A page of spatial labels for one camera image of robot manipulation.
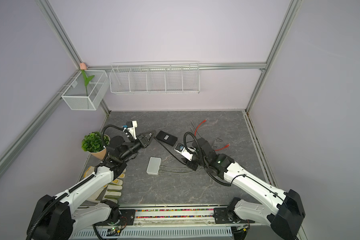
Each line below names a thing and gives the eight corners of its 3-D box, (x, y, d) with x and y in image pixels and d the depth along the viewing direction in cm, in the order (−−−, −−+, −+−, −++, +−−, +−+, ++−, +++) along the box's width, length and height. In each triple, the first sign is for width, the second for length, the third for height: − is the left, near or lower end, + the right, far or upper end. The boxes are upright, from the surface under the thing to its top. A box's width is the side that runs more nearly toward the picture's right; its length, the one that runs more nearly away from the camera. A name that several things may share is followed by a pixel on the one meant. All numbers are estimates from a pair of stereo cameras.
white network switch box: (146, 174, 90) (145, 172, 88) (150, 158, 97) (150, 156, 95) (158, 175, 90) (157, 173, 88) (161, 159, 96) (160, 157, 94)
